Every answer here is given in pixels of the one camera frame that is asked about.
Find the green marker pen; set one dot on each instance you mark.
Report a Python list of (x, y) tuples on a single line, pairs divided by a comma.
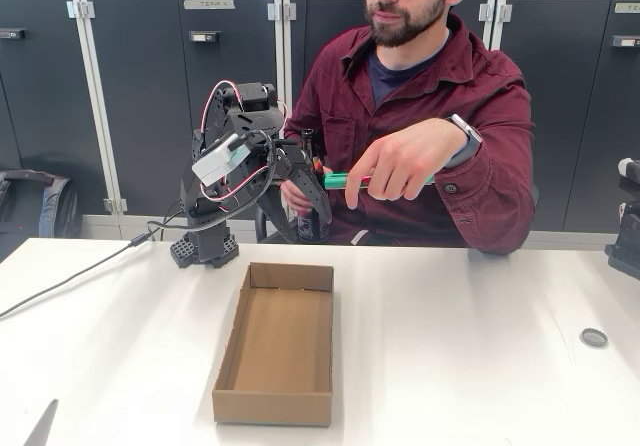
[(335, 181)]

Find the dark glass beer bottle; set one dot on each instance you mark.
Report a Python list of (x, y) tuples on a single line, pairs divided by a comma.
[(307, 141)]

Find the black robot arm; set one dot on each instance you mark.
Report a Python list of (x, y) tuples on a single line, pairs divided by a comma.
[(205, 246)]

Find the person's right forearm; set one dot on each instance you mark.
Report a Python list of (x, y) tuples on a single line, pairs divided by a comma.
[(300, 116)]

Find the black idle robot arm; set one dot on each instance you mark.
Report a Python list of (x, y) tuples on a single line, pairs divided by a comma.
[(625, 246)]

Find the person's right hand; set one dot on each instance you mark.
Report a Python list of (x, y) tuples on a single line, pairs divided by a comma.
[(295, 201)]

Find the person's left hand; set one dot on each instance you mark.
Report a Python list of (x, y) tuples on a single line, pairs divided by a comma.
[(410, 161)]

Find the open brown cardboard box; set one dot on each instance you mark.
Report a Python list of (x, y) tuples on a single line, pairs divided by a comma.
[(280, 346)]

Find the man in maroon shirt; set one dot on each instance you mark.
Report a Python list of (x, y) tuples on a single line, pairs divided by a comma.
[(415, 81)]

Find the grey team label plate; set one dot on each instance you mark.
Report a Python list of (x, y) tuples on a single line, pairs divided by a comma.
[(209, 4)]

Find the grey black backpack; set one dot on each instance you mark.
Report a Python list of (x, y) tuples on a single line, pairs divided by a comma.
[(55, 206)]

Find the blue black office chair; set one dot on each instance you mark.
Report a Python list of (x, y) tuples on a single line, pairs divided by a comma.
[(536, 196)]

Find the silver bottle cap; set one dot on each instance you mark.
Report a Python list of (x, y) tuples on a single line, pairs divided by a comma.
[(594, 337)]

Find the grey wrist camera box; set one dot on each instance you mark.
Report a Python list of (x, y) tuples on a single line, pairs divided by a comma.
[(215, 166)]

